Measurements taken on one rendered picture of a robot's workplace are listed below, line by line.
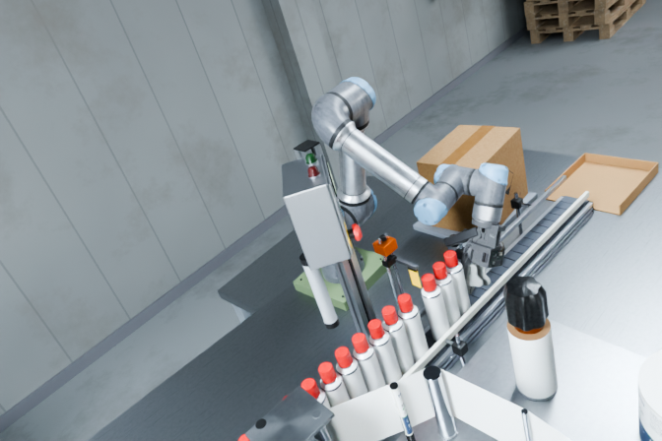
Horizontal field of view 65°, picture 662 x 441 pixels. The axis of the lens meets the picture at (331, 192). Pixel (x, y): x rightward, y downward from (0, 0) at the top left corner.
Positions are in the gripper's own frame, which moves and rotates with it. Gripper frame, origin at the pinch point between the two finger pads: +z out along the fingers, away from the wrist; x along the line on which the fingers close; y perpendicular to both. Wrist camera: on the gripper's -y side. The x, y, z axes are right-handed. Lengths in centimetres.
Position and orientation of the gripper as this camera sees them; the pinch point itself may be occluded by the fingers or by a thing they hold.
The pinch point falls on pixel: (467, 288)
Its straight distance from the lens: 151.4
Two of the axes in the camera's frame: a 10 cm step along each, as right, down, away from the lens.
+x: 7.6, 0.0, 6.4
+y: 6.3, 1.9, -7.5
